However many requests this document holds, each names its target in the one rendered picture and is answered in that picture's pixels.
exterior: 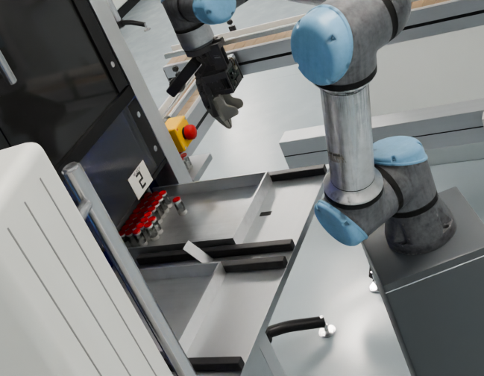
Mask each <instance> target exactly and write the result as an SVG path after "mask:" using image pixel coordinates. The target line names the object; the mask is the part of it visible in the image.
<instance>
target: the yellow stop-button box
mask: <svg viewBox="0 0 484 376"><path fill-rule="evenodd" d="M163 121H164V122H165V124H166V127H167V129H168V131H169V133H170V135H171V137H172V139H173V141H174V143H175V145H176V148H177V150H178V152H182V151H185V150H186V149H187V148H188V146H189V144H190V143H191V141H192V140H188V139H187V138H186V137H185V135H184V128H185V126H186V125H188V124H189V123H188V122H187V120H186V117H185V116H177V117H173V118H169V119H164V120H163Z"/></svg>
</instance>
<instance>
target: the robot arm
mask: <svg viewBox="0 0 484 376"><path fill-rule="evenodd" d="M247 1H248V0H160V3H161V4H163V7H164V9H165V11H166V14H167V16H168V18H169V20H170V23H171V24H172V27H173V28H174V31H175V34H176V36H177V38H178V41H179V43H180V45H181V47H182V49H183V50H184V51H185V53H186V56H187V57H191V60H190V61H189V62H188V63H187V64H186V65H185V67H184V68H183V69H182V71H181V72H180V73H179V75H178V76H177V77H174V78H172V79H171V80H170V82H169V87H168V89H167V90H166V92H167V93H168V94H169V95H170V96H172V97H175V96H176V95H177V94H178V93H181V92H183V91H184V89H185V87H186V82H187V81H188V80H189V79H190V78H191V77H192V75H193V74H194V73H195V79H196V80H195V82H196V86H197V89H198V92H199V95H200V97H201V100H202V102H203V104H204V106H205V108H206V109H207V111H208V112H209V113H210V115H211V116H212V117H213V118H215V119H216V120H217V121H218V122H219V123H221V124H222V125H223V126H225V127H226V128H228V129H231V128H232V121H231V118H233V117H234V116H236V115H238V114H239V108H241V107H242V106H243V101H242V100H241V99H240V98H235V97H233V96H232V95H231V93H234V92H235V90H236V88H237V87H238V86H239V83H240V82H241V80H242V79H243V78H244V77H243V74H242V71H241V69H240V68H239V64H238V62H237V60H236V58H235V57H227V54H226V52H225V50H224V47H223V45H224V43H225V41H224V38H223V37H219V38H215V37H214V33H213V31H212V28H211V27H210V25H216V24H222V23H225V22H227V21H228V20H230V19H231V18H232V16H233V14H234V13H235V10H236V8H237V7H239V6H240V5H242V4H244V3H246V2H247ZM284 1H292V2H297V3H301V4H308V5H313V6H316V7H314V8H312V9H311V10H309V11H308V12H307V14H306V15H305V16H303V17H302V18H301V19H299V20H298V22H297V23H296V24H295V26H294V28H293V30H292V35H291V50H292V56H293V59H294V61H295V62H296V63H298V69H299V70H300V72H301V73H302V75H303V76H304V77H305V78H306V79H307V80H309V81H311V82H312V83H313V84H314V85H315V86H316V87H317V88H319V89H320V93H321V105H322V112H323V118H324V130H325V137H326V144H327V156H328V163H329V169H330V171H329V172H328V173H327V175H326V177H325V179H324V197H323V199H322V200H318V203H317V204H316V205H315V206H314V212H315V216H316V218H317V220H318V221H319V222H320V224H321V226H322V227H323V228H324V229H325V230H326V232H328V233H329V235H331V236H332V237H333V238H334V239H336V240H337V241H339V242H340V243H342V244H344V245H348V246H355V245H358V244H360V243H361V242H362V241H363V240H364V239H367V238H368V236H370V235H371V234H372V233H373V232H374V231H376V229H378V228H379V227H380V226H381V225H382V224H383V223H385V236H386V240H387V243H388V245H389V247H390V248H391V249H392V250H393V251H396V252H397V253H399V254H406V255H417V254H425V253H428V252H431V251H434V250H436V249H437V248H440V247H442V246H443V245H444V244H446V243H447V242H448V241H449V240H450V239H451V238H452V237H453V235H454V234H455V231H456V222H455V219H454V216H453V214H452V212H451V211H450V209H449V208H448V207H447V205H446V204H445V203H444V202H443V201H442V200H441V198H440V197H439V194H438V192H437V189H436V185H435V182H434V180H433V175H432V172H431V170H430V165H429V163H428V160H427V158H428V157H427V154H425V151H424V148H423V146H422V144H421V142H420V141H419V140H417V139H416V138H413V137H408V136H396V137H388V138H385V139H382V140H379V141H376V142H375V143H373V137H372V124H371V102H370V89H369V83H371V82H372V81H373V80H374V78H375V76H376V74H377V51H378V50H379V49H380V48H382V47H383V46H384V45H386V44H387V43H388V42H390V41H391V40H393V39H394V38H395V37H396V36H397V35H398V34H399V33H400V32H401V31H402V30H403V29H404V28H405V26H406V24H407V22H408V20H409V16H410V13H411V5H412V2H411V0H284ZM228 58H229V59H228ZM199 66H200V67H199ZM197 69H198V70H197ZM196 70H197V71H196ZM195 71H196V72H195Z"/></svg>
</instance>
